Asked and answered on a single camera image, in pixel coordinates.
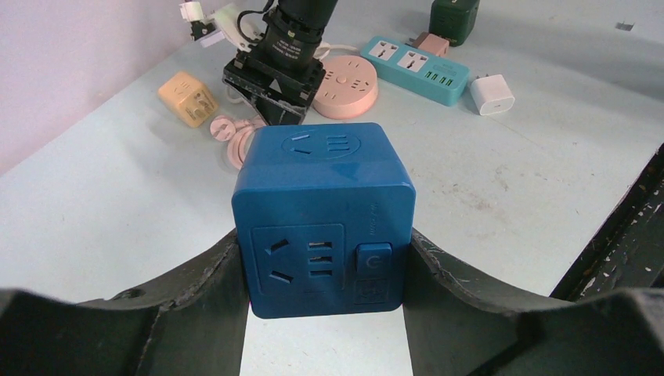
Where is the small pink plug adapter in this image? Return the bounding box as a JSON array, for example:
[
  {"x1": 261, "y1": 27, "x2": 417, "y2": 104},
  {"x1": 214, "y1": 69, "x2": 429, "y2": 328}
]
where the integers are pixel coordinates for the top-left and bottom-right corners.
[{"x1": 406, "y1": 31, "x2": 450, "y2": 57}]

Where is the teal power strip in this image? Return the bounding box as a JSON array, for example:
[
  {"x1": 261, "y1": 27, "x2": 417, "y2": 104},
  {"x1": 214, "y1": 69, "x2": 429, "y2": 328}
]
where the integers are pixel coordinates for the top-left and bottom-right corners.
[{"x1": 360, "y1": 36, "x2": 470, "y2": 107}]

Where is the black front rail frame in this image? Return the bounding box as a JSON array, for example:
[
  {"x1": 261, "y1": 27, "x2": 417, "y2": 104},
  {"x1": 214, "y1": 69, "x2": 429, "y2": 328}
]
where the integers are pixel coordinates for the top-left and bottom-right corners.
[{"x1": 550, "y1": 146, "x2": 663, "y2": 302}]

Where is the dark green cube socket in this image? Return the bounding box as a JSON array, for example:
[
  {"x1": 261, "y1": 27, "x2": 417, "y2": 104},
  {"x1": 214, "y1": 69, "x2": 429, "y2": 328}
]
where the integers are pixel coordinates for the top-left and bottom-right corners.
[{"x1": 428, "y1": 0, "x2": 480, "y2": 47}]

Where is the yellow cube socket adapter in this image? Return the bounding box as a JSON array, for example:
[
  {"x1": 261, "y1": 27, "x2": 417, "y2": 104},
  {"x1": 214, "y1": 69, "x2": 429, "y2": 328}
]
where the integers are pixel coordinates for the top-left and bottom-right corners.
[{"x1": 157, "y1": 70, "x2": 218, "y2": 128}]

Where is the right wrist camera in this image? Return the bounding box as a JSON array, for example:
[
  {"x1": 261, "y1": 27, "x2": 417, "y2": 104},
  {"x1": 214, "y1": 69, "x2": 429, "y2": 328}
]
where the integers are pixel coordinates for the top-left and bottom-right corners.
[{"x1": 179, "y1": 1, "x2": 262, "y2": 51}]

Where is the blue cube socket adapter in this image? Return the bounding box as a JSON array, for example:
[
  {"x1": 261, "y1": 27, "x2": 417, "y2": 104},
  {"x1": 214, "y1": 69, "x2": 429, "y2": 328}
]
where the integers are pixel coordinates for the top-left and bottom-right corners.
[{"x1": 231, "y1": 122, "x2": 416, "y2": 319}]

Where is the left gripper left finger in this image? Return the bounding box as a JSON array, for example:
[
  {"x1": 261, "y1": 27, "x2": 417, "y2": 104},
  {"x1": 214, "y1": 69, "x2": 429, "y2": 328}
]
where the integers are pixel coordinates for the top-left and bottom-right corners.
[{"x1": 1, "y1": 232, "x2": 249, "y2": 375}]

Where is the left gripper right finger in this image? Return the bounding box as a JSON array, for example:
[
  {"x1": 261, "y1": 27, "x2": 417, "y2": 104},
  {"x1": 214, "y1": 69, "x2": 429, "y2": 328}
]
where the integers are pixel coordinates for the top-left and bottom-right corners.
[{"x1": 403, "y1": 232, "x2": 663, "y2": 375}]

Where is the white usb charger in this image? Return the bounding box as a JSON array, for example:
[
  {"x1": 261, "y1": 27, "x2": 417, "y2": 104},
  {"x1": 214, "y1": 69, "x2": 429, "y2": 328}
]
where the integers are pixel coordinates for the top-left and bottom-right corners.
[{"x1": 470, "y1": 74, "x2": 515, "y2": 116}]

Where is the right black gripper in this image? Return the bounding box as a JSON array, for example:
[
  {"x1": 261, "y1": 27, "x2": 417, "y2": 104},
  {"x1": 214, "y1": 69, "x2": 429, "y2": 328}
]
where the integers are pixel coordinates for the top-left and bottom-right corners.
[{"x1": 222, "y1": 1, "x2": 337, "y2": 125}]

